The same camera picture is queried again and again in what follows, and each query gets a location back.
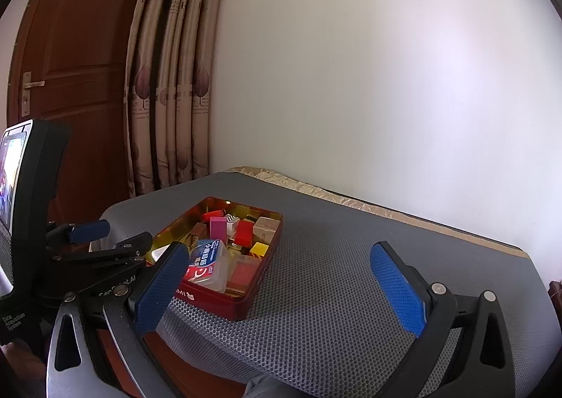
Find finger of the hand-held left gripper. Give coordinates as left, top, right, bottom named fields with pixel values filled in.
left=88, top=231, right=153, bottom=267
left=46, top=219, right=111, bottom=249

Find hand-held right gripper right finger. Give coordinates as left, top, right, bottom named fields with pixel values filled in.
left=370, top=241, right=515, bottom=398

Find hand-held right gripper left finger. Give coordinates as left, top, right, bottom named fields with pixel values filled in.
left=46, top=241, right=190, bottom=398

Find clear floss pick box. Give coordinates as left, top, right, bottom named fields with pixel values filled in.
left=184, top=239, right=232, bottom=293

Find red tin box gold inside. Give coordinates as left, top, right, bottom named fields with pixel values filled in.
left=147, top=196, right=284, bottom=322

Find magenta box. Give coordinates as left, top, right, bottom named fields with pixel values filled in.
left=209, top=216, right=228, bottom=243

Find clear box red contents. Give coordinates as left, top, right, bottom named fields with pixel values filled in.
left=227, top=254, right=262, bottom=294

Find cardboard cube box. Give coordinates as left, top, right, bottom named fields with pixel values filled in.
left=253, top=216, right=281, bottom=245

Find grey mesh mat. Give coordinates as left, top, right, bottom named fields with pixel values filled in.
left=99, top=172, right=551, bottom=398

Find brown wooden door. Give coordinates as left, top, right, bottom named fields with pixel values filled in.
left=6, top=0, right=163, bottom=232

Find person's grey clothing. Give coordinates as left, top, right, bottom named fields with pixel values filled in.
left=243, top=374, right=303, bottom=398

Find gold tablecloth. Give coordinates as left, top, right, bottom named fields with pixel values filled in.
left=228, top=167, right=530, bottom=258

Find beige leaf print curtain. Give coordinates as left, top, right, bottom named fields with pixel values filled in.
left=123, top=0, right=231, bottom=197

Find metal door handle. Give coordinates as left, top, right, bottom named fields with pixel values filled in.
left=20, top=71, right=46, bottom=118

